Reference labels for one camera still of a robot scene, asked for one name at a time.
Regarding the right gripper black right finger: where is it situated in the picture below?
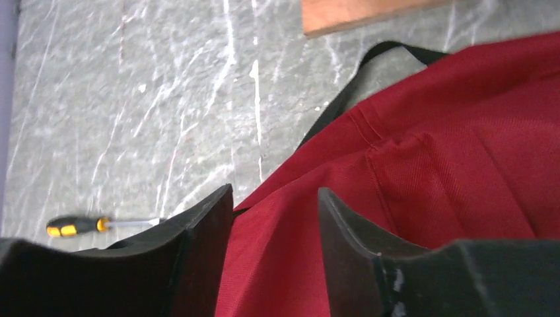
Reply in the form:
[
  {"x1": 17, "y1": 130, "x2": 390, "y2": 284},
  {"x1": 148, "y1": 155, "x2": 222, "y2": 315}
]
[{"x1": 318, "y1": 188, "x2": 559, "y2": 316}]

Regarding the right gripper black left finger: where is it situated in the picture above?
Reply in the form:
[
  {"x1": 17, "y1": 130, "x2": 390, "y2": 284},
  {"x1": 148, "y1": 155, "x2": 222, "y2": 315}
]
[{"x1": 1, "y1": 184, "x2": 233, "y2": 316}]

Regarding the red fabric backpack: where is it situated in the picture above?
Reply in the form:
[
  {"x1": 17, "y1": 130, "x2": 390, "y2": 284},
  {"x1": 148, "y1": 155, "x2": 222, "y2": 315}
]
[{"x1": 216, "y1": 32, "x2": 559, "y2": 316}]

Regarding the wooden board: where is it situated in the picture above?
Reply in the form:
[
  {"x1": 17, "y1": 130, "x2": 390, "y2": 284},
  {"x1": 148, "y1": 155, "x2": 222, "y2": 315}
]
[{"x1": 301, "y1": 0, "x2": 445, "y2": 38}]

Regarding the yellow handled screwdriver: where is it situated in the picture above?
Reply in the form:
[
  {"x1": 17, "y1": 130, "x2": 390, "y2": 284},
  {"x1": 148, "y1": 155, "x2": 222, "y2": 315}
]
[{"x1": 46, "y1": 216, "x2": 162, "y2": 238}]

